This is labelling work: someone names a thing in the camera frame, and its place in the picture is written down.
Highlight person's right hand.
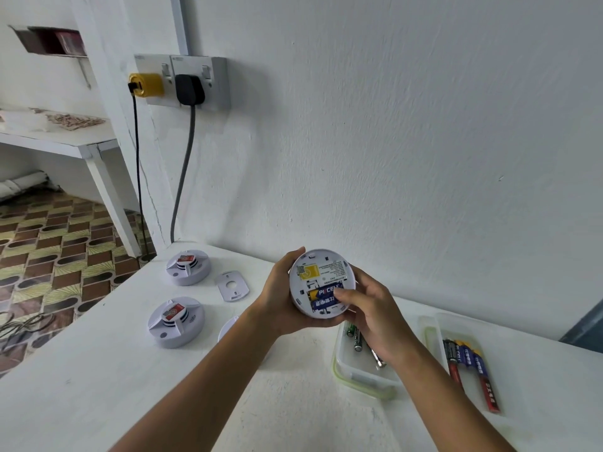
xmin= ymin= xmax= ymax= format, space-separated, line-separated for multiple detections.
xmin=335 ymin=271 xmax=412 ymax=368

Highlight person's left hand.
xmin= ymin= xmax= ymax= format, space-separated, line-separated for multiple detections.
xmin=256 ymin=247 xmax=341 ymax=337

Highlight open-backed white smoke detector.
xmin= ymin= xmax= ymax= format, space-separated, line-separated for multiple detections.
xmin=288 ymin=247 xmax=359 ymax=320

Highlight person's right forearm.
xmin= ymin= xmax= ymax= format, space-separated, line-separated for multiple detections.
xmin=371 ymin=342 xmax=517 ymax=452

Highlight person's left forearm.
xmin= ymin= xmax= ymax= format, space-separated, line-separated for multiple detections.
xmin=107 ymin=303 xmax=284 ymax=452

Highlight white mounting plate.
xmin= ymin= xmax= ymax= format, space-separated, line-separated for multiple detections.
xmin=215 ymin=270 xmax=250 ymax=304

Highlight clear container green seal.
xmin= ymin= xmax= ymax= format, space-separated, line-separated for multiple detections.
xmin=332 ymin=320 xmax=402 ymax=401

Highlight white round cover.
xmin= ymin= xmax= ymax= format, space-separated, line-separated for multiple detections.
xmin=218 ymin=315 xmax=242 ymax=344

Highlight white smoke detector red tag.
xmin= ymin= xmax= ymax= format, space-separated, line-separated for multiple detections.
xmin=165 ymin=249 xmax=212 ymax=287
xmin=147 ymin=296 xmax=205 ymax=350

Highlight red battery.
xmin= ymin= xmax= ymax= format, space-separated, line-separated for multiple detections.
xmin=476 ymin=373 xmax=501 ymax=415
xmin=448 ymin=362 xmax=468 ymax=392

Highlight clear plastic tray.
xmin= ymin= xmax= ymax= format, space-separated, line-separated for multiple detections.
xmin=432 ymin=312 xmax=521 ymax=422

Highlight black power plug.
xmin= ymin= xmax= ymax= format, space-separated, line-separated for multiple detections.
xmin=175 ymin=73 xmax=207 ymax=108

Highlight yellow plug adapter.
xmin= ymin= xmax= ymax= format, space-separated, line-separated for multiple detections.
xmin=128 ymin=72 xmax=166 ymax=99

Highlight grey blue panel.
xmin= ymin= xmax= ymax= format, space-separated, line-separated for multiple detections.
xmin=559 ymin=295 xmax=603 ymax=347

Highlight pile of brown sticks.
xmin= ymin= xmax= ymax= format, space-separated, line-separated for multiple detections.
xmin=29 ymin=107 xmax=107 ymax=132

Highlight white wooden shelf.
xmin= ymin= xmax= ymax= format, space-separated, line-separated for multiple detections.
xmin=0 ymin=107 xmax=143 ymax=259

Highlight white pipe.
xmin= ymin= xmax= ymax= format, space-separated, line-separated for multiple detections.
xmin=0 ymin=170 xmax=63 ymax=204

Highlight red box in niche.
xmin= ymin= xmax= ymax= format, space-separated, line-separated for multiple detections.
xmin=27 ymin=26 xmax=88 ymax=57

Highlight grey cable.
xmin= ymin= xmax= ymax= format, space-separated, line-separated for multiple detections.
xmin=169 ymin=105 xmax=197 ymax=246

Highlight black cable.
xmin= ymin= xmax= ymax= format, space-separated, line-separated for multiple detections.
xmin=131 ymin=93 xmax=157 ymax=260

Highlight white double wall socket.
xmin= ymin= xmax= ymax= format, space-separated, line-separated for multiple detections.
xmin=134 ymin=53 xmax=232 ymax=111

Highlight loose wires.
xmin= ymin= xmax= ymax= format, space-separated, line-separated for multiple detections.
xmin=0 ymin=311 xmax=50 ymax=346

